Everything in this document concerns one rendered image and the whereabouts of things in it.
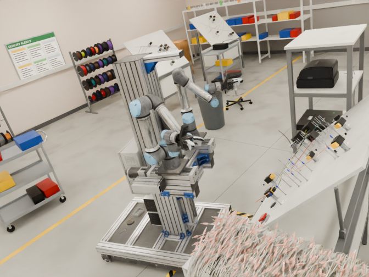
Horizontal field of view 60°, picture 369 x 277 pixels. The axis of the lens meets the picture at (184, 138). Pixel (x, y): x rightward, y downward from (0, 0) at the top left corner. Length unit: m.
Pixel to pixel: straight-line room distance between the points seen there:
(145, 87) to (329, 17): 7.68
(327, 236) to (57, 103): 7.75
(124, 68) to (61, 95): 6.55
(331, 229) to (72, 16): 8.24
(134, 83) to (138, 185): 0.84
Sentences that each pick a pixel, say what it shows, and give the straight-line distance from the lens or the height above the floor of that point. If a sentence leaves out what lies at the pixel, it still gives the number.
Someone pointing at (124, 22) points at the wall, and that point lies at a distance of 10.26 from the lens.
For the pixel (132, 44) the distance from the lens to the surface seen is 7.16.
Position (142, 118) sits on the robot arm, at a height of 1.68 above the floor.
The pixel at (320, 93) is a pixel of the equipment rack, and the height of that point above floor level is 1.44.
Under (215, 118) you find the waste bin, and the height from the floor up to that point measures 0.22.
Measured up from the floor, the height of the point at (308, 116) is 1.12.
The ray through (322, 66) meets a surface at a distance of 2.87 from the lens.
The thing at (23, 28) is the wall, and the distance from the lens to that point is 8.79.
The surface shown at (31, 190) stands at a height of 0.30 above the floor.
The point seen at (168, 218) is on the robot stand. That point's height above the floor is 0.45.
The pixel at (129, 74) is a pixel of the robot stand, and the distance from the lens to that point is 2.60.
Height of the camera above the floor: 2.46
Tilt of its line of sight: 25 degrees down
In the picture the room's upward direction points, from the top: 13 degrees counter-clockwise
